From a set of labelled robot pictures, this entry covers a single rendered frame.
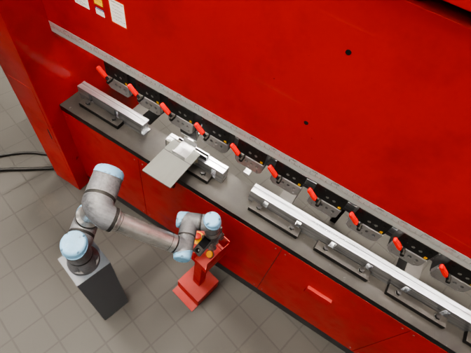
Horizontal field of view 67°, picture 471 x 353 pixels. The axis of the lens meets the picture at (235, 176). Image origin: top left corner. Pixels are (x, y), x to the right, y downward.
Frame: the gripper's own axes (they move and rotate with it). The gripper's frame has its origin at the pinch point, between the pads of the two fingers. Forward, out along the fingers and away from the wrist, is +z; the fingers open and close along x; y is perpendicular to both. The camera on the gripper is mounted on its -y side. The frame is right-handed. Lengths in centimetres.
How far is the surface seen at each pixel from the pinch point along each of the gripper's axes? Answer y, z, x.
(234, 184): 36.2, -0.7, 16.1
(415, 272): 67, 2, -85
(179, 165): 17.2, -14.9, 39.7
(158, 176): 5.2, -15.9, 41.7
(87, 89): 15, -12, 118
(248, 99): 37, -70, 16
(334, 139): 44, -72, -20
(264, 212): 34.0, -3.9, -7.9
